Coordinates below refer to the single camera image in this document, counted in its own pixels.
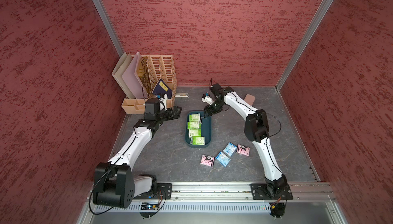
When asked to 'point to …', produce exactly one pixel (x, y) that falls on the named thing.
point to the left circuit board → (145, 206)
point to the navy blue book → (161, 87)
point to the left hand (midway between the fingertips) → (174, 112)
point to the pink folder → (131, 80)
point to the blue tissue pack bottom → (222, 159)
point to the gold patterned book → (143, 74)
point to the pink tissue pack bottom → (207, 160)
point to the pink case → (249, 98)
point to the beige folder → (118, 71)
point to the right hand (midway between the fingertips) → (209, 115)
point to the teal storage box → (205, 125)
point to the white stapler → (181, 95)
